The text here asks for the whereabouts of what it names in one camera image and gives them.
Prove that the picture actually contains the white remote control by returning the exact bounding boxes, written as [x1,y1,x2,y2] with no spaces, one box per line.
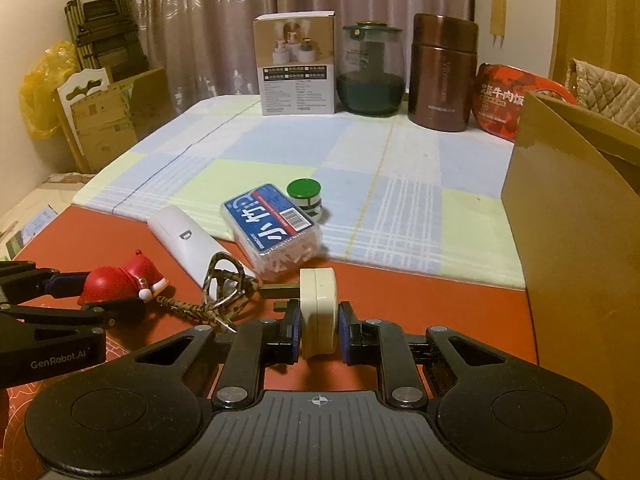
[146,205,227,286]

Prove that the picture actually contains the quilted beige chair cover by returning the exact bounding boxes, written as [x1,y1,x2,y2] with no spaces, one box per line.
[565,58,640,132]

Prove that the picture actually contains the cream round tape measure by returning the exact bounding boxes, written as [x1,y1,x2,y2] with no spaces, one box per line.
[299,268,338,360]

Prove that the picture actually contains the red instant meal bowl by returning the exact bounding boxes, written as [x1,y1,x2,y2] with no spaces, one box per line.
[471,63,576,142]

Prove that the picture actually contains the green cap small bottle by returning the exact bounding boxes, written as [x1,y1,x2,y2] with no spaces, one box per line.
[286,178,323,220]

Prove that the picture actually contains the black folding cart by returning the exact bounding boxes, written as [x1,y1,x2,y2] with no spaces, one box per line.
[64,0,150,81]

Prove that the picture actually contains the brown thermos flask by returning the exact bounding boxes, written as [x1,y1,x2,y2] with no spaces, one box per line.
[408,13,478,132]

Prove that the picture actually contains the green glass jar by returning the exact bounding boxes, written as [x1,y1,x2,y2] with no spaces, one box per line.
[336,21,406,116]

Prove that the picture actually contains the yellow wall hook strip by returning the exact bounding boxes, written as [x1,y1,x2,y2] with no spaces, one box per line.
[489,0,506,48]

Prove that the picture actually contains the cardboard box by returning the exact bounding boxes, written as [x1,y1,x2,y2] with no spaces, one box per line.
[501,93,639,479]

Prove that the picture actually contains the magazine on floor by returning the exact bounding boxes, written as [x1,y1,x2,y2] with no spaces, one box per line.
[1,205,58,261]

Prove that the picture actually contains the checkered tablecloth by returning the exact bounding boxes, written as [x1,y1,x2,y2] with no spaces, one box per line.
[74,96,525,289]

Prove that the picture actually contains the red pig toy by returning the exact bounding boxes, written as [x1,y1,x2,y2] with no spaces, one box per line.
[78,250,169,307]

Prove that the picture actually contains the folded cardboard boxes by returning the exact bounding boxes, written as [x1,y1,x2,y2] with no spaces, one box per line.
[52,68,176,174]

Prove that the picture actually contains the keyring with braided lanyard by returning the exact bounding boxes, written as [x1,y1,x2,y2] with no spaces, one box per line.
[155,251,302,335]

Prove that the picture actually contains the white product box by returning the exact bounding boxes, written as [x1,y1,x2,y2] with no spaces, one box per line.
[253,11,336,116]

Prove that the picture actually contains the wooden door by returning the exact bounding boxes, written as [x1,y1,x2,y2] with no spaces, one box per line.
[550,0,639,82]

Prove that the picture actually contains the yellow plastic bag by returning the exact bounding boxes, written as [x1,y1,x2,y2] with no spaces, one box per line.
[20,40,79,140]

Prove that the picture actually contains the blue toothpick box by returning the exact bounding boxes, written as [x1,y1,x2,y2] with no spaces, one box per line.
[220,183,322,282]

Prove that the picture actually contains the pink curtain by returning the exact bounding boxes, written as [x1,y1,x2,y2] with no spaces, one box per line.
[124,0,476,111]

